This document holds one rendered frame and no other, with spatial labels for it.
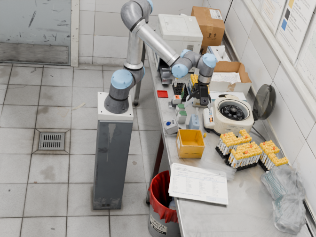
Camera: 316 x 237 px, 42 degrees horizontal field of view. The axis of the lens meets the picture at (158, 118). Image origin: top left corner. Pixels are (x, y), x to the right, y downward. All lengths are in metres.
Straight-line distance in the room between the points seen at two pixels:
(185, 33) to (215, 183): 1.08
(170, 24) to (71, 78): 1.63
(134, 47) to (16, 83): 2.01
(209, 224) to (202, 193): 0.17
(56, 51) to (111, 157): 1.89
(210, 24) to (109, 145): 1.27
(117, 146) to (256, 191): 0.90
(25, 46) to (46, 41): 0.22
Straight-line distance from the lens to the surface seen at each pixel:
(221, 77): 2.87
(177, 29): 2.81
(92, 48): 4.31
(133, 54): 2.37
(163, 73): 2.76
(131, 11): 2.15
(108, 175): 2.78
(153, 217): 2.81
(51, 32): 4.17
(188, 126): 2.47
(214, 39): 3.27
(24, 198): 3.17
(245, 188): 2.26
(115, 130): 2.48
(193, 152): 2.27
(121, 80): 2.31
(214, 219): 2.08
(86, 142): 3.52
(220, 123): 2.43
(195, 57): 2.21
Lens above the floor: 2.51
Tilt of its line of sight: 41 degrees down
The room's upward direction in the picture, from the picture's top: 11 degrees clockwise
